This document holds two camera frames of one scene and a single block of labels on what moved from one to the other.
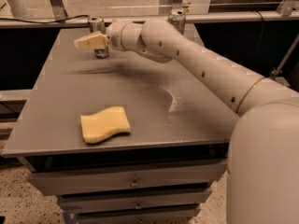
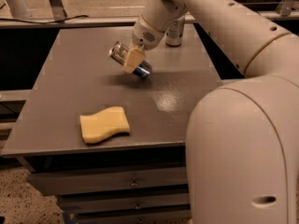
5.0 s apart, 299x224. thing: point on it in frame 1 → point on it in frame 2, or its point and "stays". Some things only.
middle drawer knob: [138, 206] stays
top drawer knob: [135, 184] stays
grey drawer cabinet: [161, 172] stays
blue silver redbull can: [95, 24] → [118, 51]
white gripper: [114, 36] → [145, 35]
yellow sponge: [104, 124] stays
